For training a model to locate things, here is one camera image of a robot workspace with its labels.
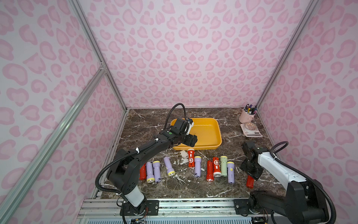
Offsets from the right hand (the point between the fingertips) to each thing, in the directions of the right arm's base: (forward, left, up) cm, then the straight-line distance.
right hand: (245, 172), depth 83 cm
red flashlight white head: (-1, +18, +2) cm, 18 cm away
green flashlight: (+6, +12, +2) cm, 14 cm away
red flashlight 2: (-6, -1, 0) cm, 6 cm away
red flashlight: (-2, +61, +2) cm, 61 cm away
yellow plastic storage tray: (+31, +20, -3) cm, 37 cm away
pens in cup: (+41, -9, +11) cm, 44 cm away
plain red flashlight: (-2, +22, +1) cm, 22 cm away
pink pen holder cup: (+39, -8, +4) cm, 40 cm away
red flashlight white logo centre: (+8, +32, +2) cm, 33 cm away
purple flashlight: (+6, +28, +1) cm, 29 cm away
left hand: (+17, +32, +12) cm, 38 cm away
